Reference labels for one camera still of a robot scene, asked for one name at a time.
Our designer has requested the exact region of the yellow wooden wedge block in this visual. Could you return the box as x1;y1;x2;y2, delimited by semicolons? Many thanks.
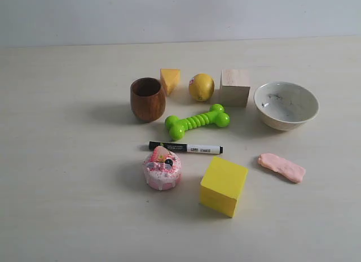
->
160;68;181;96

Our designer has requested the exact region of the green rubber bone toy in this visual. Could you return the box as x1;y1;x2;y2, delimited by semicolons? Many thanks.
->
165;104;230;141

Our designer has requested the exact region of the pink putty slab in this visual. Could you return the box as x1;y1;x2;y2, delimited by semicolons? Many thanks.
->
257;153;306;184

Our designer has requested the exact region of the natural wooden cube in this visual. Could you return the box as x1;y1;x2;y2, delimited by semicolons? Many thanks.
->
219;69;250;108

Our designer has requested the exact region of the brown wooden cup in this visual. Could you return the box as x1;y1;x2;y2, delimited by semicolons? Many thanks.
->
130;77;166;123

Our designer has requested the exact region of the yellow lemon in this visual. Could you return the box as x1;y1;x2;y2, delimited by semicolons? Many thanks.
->
188;73;214;102

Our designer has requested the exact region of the white marbled ceramic bowl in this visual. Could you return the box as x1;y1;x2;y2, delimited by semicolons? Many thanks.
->
253;82;320;131

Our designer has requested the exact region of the black and white marker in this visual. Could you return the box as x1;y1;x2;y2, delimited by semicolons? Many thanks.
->
148;141;223;155

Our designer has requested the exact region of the yellow cube block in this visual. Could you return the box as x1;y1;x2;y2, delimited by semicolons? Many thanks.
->
200;156;248;218

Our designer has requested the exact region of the pink toy cake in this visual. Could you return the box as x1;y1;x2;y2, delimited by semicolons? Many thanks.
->
143;146;181;191

